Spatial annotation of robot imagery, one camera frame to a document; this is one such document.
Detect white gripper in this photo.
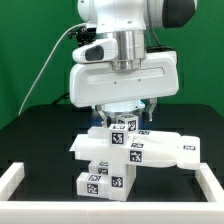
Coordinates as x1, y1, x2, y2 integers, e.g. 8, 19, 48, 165
69, 51, 179, 128

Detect white tagged cube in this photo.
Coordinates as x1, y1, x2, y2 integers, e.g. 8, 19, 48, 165
109, 124, 128, 146
116, 113, 139, 132

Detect white chair back frame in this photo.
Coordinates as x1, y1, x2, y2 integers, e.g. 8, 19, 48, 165
75, 127, 200, 170

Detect white chair seat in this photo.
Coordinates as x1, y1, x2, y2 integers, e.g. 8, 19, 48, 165
109, 164, 136, 201

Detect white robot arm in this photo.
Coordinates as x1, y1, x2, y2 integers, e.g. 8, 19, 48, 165
70, 0, 198, 127

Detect white U-shaped fence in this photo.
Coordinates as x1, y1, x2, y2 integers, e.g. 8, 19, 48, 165
0, 162, 224, 224

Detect black base cable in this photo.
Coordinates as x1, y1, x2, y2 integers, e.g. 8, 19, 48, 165
52, 91, 72, 105

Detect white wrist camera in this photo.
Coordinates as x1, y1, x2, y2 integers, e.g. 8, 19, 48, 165
72, 38, 118, 64

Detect white marker base plate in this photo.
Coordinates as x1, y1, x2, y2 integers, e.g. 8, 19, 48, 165
69, 134, 82, 152

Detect black camera stand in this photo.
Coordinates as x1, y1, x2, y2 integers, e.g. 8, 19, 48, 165
68, 27, 96, 47

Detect white rear camera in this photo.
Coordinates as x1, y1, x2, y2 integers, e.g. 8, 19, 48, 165
86, 21, 97, 32

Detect white camera cable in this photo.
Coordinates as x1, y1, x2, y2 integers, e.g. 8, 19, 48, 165
18, 22, 87, 116

